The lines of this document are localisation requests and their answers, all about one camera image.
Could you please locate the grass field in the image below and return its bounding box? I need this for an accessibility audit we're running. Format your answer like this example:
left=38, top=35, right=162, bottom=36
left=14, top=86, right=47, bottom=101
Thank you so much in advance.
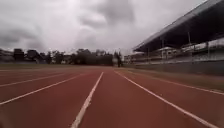
left=0, top=63, right=84, bottom=71

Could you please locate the roofed grandstand building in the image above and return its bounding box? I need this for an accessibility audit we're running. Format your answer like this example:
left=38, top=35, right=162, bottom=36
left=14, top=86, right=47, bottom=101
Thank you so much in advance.
left=123, top=0, right=224, bottom=76

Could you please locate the row of trees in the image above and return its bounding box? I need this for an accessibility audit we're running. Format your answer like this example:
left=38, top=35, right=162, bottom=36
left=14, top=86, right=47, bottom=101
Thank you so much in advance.
left=0, top=48, right=124, bottom=66

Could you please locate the red running track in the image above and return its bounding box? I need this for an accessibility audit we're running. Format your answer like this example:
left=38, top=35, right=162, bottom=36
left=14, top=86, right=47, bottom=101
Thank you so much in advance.
left=0, top=65, right=224, bottom=128

